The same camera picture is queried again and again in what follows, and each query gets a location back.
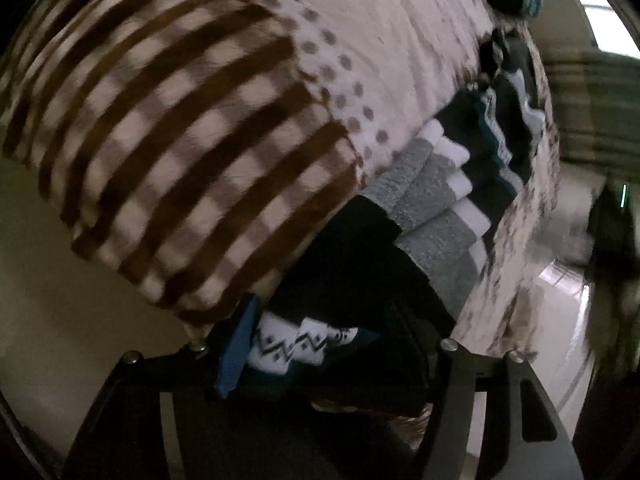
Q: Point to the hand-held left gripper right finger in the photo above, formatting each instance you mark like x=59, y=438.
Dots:
x=456, y=390

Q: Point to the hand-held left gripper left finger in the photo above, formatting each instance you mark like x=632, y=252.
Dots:
x=236, y=355

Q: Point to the dark sock with zigzag band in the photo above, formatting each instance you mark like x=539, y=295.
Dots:
x=350, y=270

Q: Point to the row of folded socks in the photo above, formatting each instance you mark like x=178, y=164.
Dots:
x=440, y=195

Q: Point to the brown checked dotted blanket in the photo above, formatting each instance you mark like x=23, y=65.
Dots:
x=190, y=125

